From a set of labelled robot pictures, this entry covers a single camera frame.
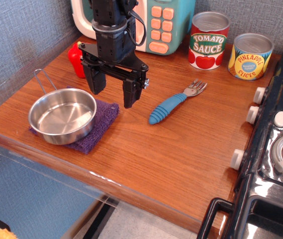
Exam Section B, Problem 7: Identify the blue handled toy fork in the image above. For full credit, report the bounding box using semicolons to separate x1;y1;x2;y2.
148;79;207;125

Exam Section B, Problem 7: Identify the orange object bottom left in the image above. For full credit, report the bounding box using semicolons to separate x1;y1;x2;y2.
0;229;17;239

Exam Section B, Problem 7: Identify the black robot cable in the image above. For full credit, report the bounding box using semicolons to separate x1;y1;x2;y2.
125;9;147;47

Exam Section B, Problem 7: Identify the black toy stove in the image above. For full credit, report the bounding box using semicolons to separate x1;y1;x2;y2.
196;42;283;239

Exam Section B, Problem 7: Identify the black oven door handle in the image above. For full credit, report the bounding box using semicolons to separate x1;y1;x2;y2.
197;198;234;239

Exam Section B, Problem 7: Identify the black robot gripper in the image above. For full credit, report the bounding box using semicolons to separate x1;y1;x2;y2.
79;18;149;109

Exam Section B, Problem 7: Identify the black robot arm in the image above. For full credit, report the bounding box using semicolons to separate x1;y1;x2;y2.
79;0;149;109

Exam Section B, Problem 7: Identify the white stove knob middle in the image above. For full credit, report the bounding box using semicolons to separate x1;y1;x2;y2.
246;106;259;124

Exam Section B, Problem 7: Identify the red toy bell pepper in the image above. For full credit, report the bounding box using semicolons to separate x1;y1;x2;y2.
68;41;85;78

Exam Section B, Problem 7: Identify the white stove knob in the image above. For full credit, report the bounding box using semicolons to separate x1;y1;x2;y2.
246;106;259;124
253;87;266;105
230;149;245;170

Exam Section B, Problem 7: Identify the teal toy microwave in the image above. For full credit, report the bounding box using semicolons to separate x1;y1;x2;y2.
71;0;195;55

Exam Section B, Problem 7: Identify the white stove knob bottom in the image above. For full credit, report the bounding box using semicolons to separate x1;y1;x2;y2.
230;149;245;170

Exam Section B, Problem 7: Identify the pineapple slices can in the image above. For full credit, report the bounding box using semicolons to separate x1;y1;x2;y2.
228;33;274;81

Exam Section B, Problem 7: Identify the white stove knob top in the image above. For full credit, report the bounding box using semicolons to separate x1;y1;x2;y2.
253;87;266;105

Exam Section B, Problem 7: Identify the stainless steel pan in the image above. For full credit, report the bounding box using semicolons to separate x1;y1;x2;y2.
28;69;97;145

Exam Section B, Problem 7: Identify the tomato sauce can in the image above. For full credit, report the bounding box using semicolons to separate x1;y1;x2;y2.
188;11;230;70

